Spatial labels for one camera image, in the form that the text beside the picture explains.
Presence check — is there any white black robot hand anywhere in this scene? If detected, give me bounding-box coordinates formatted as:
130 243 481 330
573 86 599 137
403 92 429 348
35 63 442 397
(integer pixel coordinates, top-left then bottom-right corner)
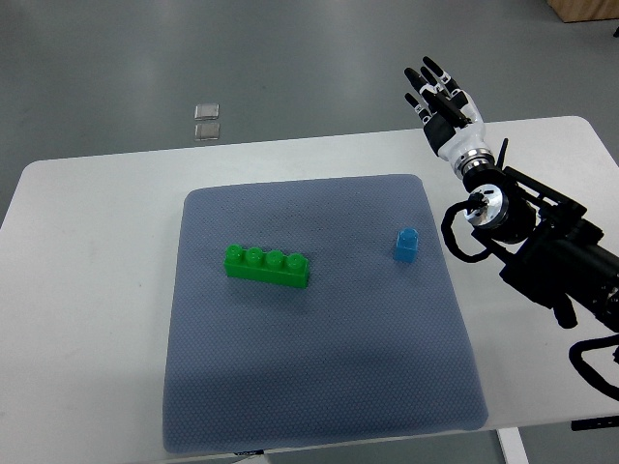
404 56 493 179

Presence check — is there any lower metal floor plate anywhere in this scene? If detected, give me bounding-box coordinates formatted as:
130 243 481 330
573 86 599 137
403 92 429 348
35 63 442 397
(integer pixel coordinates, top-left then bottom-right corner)
194 122 221 141

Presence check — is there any wooden box corner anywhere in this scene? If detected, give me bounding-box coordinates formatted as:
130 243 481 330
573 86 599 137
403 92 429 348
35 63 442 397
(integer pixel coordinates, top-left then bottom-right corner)
546 0 618 23

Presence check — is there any upper metal floor plate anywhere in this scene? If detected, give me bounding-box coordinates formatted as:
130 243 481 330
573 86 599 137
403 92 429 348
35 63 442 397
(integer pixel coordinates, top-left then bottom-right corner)
194 103 220 121

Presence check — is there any white table leg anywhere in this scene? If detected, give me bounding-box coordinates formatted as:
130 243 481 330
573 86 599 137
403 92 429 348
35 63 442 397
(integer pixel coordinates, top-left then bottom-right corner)
496 427 529 464

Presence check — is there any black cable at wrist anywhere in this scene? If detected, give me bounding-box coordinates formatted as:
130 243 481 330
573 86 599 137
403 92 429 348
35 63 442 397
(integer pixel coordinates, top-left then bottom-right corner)
441 201 499 263

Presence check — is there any blue toy block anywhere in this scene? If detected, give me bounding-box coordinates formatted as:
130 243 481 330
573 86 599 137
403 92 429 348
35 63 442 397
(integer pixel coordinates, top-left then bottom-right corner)
393 227 419 263

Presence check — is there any black cable loop lower right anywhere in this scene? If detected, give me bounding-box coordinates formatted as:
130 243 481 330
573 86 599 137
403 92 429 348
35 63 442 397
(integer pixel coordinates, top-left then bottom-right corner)
568 337 619 400

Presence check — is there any black table control panel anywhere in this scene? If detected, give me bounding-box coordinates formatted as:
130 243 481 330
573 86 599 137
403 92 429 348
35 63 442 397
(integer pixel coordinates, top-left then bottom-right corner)
571 416 619 431

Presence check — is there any blue-grey textured mat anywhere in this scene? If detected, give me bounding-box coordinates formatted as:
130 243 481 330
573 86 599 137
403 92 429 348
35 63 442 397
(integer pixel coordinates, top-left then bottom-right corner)
162 174 488 453

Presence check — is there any green four-stud toy block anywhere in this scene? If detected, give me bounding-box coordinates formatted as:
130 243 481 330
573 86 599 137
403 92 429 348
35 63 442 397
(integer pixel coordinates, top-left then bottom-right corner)
223 244 310 289

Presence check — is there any metal floor plate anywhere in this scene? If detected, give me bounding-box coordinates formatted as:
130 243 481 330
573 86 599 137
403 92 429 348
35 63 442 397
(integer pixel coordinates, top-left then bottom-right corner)
194 103 220 121
194 122 221 141

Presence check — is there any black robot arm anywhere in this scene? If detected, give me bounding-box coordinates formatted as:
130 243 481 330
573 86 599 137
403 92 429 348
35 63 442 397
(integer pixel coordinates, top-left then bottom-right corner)
441 150 618 331

